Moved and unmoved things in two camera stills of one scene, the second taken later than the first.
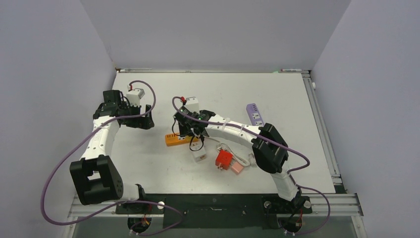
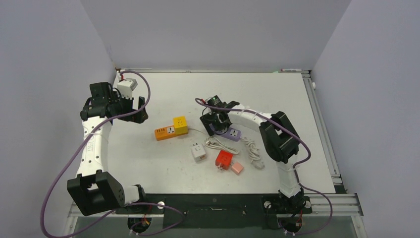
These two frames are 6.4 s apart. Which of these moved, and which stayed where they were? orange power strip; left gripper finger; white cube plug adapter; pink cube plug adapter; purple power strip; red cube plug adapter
Moved: orange power strip; purple power strip; left gripper finger
Stayed: white cube plug adapter; pink cube plug adapter; red cube plug adapter
